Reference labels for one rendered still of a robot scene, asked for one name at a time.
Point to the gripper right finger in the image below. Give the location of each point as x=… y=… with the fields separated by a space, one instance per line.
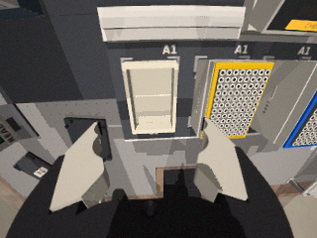
x=226 y=176

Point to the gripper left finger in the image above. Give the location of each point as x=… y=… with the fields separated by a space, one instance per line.
x=75 y=181

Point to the yellow tip rack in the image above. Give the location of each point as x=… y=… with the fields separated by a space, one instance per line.
x=228 y=92

